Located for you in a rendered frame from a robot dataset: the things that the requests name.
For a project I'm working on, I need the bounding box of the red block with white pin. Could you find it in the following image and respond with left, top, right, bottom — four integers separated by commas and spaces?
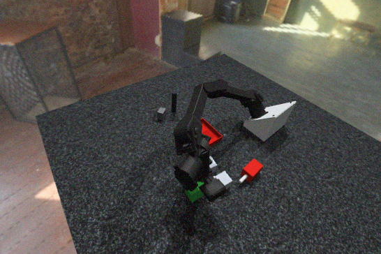
239, 159, 263, 183

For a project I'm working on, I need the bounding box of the red tray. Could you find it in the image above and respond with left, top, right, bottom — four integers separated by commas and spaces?
200, 118, 223, 147

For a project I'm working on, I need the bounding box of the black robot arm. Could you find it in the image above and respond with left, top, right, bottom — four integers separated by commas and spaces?
173, 79, 269, 191

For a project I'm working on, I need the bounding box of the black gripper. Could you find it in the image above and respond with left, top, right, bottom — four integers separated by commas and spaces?
198, 159, 226, 202

